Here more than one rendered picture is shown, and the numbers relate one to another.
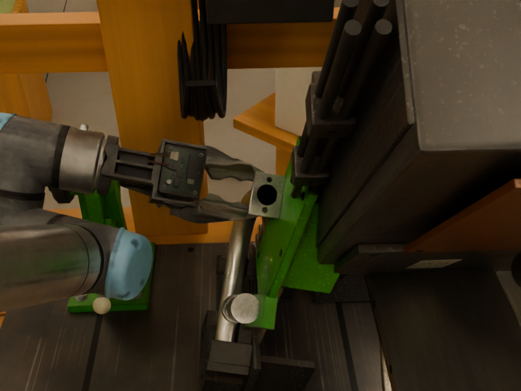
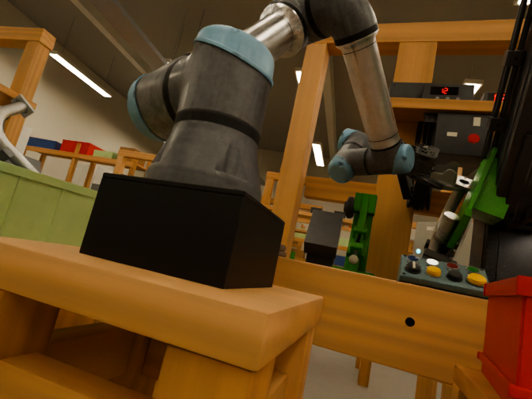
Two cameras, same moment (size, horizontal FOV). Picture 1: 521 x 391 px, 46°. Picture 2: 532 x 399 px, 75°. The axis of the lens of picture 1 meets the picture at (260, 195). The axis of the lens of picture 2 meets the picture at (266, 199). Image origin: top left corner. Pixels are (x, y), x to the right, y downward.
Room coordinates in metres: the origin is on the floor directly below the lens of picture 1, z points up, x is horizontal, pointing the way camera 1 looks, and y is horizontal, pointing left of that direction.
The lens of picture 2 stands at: (-0.41, 0.12, 0.88)
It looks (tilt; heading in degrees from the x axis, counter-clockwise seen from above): 10 degrees up; 23
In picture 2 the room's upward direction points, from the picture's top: 12 degrees clockwise
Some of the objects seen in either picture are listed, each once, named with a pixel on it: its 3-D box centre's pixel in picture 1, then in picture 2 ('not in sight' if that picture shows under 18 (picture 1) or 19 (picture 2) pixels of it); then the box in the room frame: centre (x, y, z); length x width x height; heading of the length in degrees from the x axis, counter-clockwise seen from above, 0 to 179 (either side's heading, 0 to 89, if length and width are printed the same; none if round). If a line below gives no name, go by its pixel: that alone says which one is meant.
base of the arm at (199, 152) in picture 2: not in sight; (210, 164); (-0.03, 0.37, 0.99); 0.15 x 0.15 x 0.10
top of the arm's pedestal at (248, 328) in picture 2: not in sight; (180, 286); (-0.03, 0.37, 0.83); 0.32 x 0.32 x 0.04; 5
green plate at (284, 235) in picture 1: (307, 228); (487, 193); (0.58, -0.06, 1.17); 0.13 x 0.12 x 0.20; 93
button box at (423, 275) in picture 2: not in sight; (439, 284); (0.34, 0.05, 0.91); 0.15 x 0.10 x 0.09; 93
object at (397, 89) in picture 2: not in sight; (410, 95); (0.85, 0.17, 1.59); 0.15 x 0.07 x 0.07; 93
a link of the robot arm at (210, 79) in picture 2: not in sight; (225, 85); (-0.02, 0.38, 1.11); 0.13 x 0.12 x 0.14; 69
